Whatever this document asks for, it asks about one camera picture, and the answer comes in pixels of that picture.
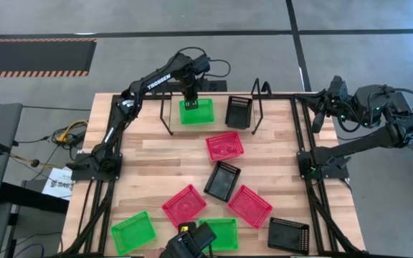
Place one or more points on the red plastic basket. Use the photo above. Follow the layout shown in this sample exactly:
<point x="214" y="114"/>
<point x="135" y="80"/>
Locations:
<point x="250" y="207"/>
<point x="184" y="206"/>
<point x="224" y="147"/>

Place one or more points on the black plastic basket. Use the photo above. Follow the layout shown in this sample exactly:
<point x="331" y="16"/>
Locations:
<point x="288" y="236"/>
<point x="222" y="181"/>
<point x="238" y="116"/>

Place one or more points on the white printed paper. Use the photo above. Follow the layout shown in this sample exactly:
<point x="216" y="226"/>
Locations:
<point x="59" y="184"/>

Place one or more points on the green plastic basket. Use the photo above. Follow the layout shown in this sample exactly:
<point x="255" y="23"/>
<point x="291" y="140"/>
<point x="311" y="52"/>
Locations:
<point x="224" y="234"/>
<point x="133" y="233"/>
<point x="199" y="114"/>

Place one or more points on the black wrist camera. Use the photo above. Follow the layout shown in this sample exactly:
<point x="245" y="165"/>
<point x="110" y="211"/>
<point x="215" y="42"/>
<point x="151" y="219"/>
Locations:
<point x="201" y="64"/>
<point x="339" y="87"/>

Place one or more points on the black device with yellow tag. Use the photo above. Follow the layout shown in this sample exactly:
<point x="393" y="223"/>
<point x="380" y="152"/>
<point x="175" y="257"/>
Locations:
<point x="188" y="243"/>

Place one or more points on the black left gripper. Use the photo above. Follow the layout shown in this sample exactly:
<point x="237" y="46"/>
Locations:
<point x="190" y="87"/>

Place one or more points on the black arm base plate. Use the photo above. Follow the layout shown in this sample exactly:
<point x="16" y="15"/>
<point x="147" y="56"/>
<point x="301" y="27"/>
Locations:
<point x="332" y="173"/>
<point x="81" y="173"/>

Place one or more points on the black stand base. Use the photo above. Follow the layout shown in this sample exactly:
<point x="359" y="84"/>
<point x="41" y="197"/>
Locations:
<point x="31" y="197"/>

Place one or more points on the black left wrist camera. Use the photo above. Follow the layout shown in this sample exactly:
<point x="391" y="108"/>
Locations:
<point x="201" y="64"/>

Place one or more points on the black hazard-striped floor mat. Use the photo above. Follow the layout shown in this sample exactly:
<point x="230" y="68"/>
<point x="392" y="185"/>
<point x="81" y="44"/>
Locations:
<point x="31" y="57"/>

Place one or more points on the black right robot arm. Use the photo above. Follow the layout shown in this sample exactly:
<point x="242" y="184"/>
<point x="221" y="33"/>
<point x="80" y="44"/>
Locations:
<point x="364" y="145"/>

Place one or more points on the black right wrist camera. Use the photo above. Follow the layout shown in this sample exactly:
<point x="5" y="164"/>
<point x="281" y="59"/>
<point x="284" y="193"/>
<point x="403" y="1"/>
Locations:
<point x="339" y="87"/>

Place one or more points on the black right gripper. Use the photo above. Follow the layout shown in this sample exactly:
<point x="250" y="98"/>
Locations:
<point x="339" y="111"/>

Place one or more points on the black aluminium rig frame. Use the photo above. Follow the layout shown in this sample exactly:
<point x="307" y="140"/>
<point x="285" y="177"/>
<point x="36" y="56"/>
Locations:
<point x="282" y="96"/>

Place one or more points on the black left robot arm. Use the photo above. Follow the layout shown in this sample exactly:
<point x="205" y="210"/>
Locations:
<point x="156" y="81"/>

